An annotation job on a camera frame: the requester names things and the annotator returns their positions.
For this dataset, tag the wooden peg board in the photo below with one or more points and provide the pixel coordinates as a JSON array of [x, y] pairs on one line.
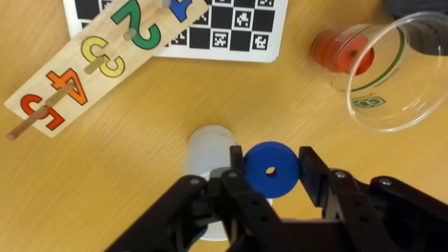
[[74, 63]]

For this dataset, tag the black white checkerboard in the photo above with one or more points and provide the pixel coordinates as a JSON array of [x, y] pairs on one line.
[[233, 28]]

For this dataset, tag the clear plastic cup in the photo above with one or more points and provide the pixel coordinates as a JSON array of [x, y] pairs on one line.
[[401, 102]]

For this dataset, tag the blue round token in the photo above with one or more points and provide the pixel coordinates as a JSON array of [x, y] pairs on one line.
[[282, 161]]

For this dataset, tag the white cup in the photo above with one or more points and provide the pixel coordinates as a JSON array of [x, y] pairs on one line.
[[210, 144]]

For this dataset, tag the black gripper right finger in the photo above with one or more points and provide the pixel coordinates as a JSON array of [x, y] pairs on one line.
[[373, 214]]

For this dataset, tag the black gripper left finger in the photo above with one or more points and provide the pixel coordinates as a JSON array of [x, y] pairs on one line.
[[219, 210]]

